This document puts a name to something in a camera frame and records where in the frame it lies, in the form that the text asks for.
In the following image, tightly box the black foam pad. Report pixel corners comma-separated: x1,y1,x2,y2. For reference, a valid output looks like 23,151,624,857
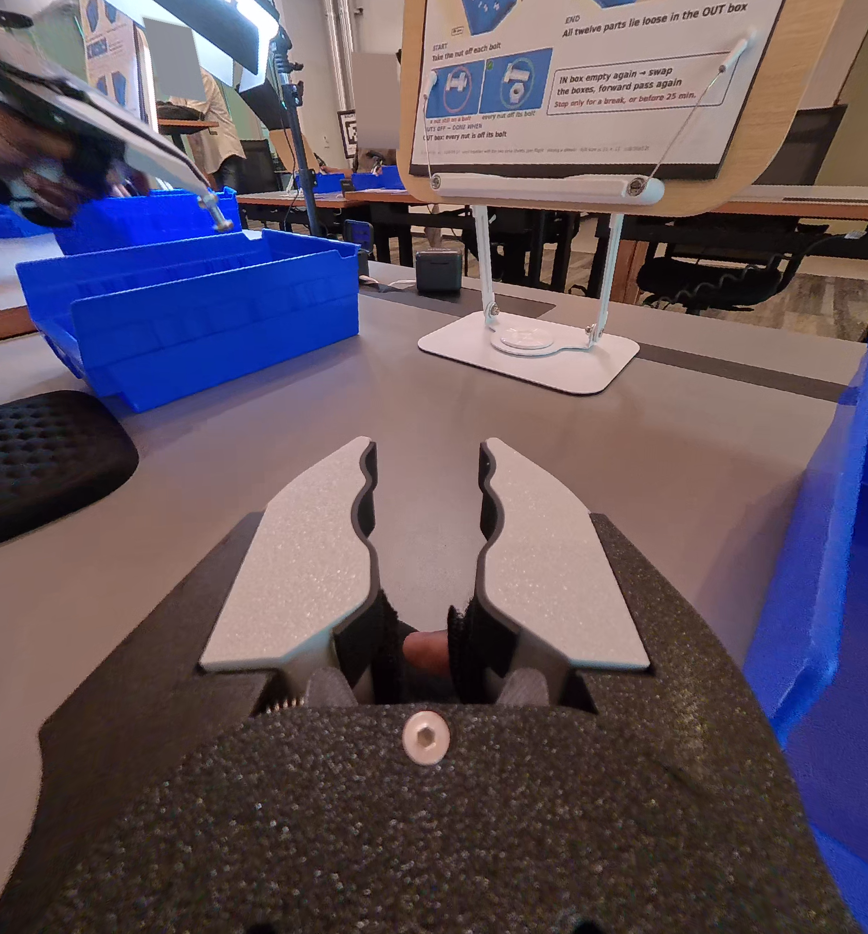
0,390,141,553

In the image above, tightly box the person's right hand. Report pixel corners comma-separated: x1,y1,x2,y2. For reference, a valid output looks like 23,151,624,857
403,629,451,676

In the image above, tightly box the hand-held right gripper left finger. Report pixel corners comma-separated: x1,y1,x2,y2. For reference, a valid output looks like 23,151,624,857
199,436,380,705

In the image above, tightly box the small black charging dock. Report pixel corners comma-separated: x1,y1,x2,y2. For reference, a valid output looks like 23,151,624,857
345,217,373,282

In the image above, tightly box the studio LED light panel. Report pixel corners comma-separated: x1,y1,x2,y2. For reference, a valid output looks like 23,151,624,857
153,0,282,92

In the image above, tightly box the person's left hand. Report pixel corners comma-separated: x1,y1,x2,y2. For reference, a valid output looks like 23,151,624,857
0,91,152,223

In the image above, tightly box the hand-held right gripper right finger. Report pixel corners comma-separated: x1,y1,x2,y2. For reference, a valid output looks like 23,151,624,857
475,438,652,705

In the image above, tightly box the black charging case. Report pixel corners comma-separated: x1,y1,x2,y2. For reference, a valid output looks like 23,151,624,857
414,250,465,296

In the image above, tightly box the black light stand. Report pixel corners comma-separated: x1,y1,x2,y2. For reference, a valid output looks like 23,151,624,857
269,29,325,238

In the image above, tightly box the instruction poster on stand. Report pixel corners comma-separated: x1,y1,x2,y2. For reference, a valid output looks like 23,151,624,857
76,0,158,132

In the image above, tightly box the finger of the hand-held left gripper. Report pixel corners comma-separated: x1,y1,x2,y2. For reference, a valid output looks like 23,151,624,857
116,135,216,198
11,69,187,165

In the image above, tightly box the black office chair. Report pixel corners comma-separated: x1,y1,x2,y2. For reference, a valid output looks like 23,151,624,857
637,233,854,315

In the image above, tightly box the white document stand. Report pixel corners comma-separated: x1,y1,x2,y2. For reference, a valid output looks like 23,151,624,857
418,29,759,396

